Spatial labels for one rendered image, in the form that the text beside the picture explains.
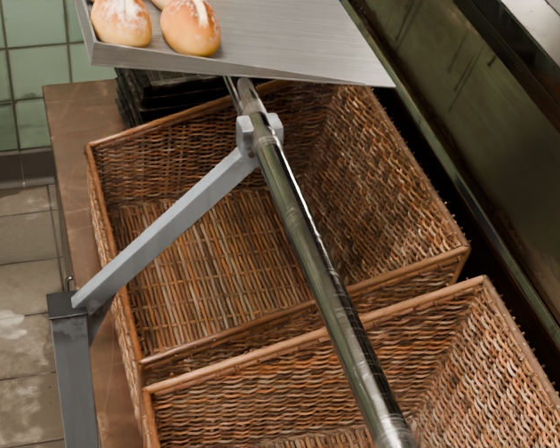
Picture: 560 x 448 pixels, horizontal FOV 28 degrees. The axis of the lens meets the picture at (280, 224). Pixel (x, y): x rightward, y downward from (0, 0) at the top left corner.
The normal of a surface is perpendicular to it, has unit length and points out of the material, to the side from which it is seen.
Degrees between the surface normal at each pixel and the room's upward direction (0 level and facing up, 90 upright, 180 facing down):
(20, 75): 90
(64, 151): 0
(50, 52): 90
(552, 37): 0
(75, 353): 90
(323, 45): 11
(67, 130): 0
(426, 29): 70
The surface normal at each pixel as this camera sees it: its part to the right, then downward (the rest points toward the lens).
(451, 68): -0.90, -0.15
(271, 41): 0.23, -0.80
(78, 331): 0.25, 0.60
